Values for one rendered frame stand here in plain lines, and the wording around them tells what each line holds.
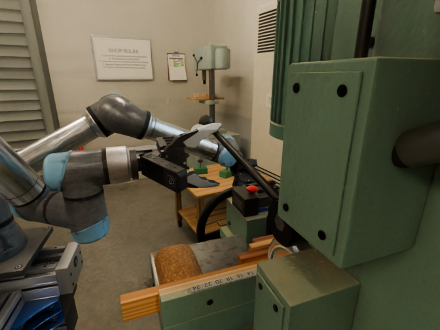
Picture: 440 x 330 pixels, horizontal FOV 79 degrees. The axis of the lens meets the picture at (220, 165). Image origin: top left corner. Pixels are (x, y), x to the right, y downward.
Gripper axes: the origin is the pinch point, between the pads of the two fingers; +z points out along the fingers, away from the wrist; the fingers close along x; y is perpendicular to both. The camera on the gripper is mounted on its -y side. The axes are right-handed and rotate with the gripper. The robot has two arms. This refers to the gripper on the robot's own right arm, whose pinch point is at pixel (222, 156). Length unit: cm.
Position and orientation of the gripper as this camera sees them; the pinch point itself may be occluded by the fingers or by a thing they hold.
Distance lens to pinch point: 60.8
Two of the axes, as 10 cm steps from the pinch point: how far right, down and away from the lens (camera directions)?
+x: -0.3, 9.0, 4.3
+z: 9.4, -1.2, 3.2
